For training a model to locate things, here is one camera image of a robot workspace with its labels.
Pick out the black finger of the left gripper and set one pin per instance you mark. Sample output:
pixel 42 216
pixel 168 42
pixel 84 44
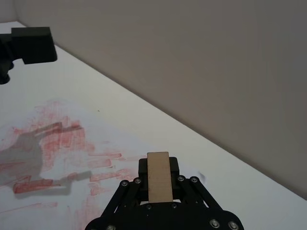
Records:
pixel 33 45
pixel 4 72

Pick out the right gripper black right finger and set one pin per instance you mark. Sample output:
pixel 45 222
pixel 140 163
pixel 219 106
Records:
pixel 174 167

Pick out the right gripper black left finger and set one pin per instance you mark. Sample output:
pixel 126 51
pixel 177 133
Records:
pixel 143 172

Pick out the brown rectangular block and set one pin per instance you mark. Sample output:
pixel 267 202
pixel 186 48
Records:
pixel 159 177

